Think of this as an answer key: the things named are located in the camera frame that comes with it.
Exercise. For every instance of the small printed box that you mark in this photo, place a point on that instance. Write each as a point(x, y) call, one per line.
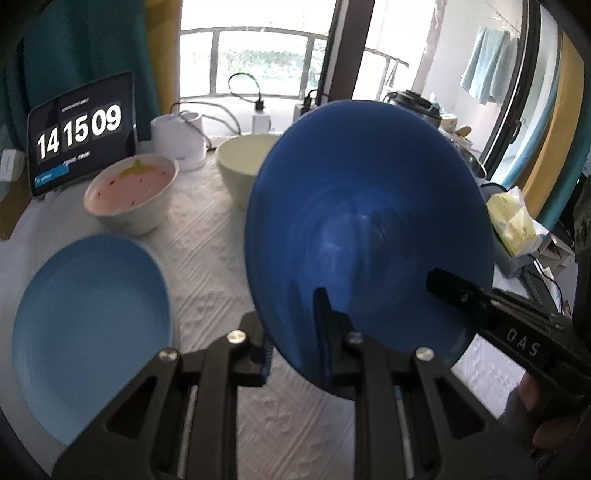
point(448, 123)

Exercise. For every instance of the large blue plate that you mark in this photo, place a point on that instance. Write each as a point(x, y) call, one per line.
point(92, 332)

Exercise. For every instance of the white round device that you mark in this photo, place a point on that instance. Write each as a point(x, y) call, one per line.
point(178, 143)

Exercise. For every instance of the tablet clock display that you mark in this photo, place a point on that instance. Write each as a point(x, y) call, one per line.
point(78, 134)

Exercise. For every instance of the white textured tablecloth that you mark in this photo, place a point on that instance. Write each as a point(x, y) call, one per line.
point(207, 277)

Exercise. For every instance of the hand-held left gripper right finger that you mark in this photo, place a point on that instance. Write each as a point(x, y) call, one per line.
point(322, 323)

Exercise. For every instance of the pink strawberry print bowl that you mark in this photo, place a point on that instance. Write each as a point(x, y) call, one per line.
point(131, 198)

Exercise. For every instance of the dark door frame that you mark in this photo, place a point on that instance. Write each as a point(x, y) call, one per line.
point(346, 50)

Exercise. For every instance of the white charger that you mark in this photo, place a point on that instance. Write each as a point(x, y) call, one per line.
point(261, 121)

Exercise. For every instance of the brown wooden item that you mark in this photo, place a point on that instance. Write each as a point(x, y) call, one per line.
point(462, 131)

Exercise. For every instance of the balcony railing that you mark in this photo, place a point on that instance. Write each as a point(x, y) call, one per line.
point(258, 60)

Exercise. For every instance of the white card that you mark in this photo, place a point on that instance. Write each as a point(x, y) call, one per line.
point(10, 165)

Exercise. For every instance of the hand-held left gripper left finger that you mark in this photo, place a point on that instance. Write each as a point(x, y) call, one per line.
point(256, 364)

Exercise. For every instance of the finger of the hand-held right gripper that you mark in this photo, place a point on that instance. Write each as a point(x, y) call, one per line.
point(461, 293)

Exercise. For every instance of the light blue hanging towel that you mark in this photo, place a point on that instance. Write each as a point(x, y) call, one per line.
point(489, 64)

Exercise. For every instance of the cream bowl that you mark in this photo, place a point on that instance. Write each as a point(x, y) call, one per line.
point(240, 166)

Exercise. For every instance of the person's right hand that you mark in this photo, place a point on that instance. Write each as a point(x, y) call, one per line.
point(556, 431)

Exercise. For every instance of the teal curtain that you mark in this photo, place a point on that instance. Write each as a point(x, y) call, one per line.
point(78, 46)

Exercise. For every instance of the yellow curtain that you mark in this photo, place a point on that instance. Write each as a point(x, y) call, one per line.
point(558, 138)
point(164, 50)

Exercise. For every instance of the black charger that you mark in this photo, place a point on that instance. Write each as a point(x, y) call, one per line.
point(310, 104)

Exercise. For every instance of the steel tumbler with black lid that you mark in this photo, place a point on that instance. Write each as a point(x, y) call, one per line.
point(413, 104)

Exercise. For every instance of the yellow tissue pack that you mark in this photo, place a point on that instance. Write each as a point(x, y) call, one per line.
point(515, 221)

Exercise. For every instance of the dark blue bowl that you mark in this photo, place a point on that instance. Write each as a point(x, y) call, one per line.
point(369, 230)

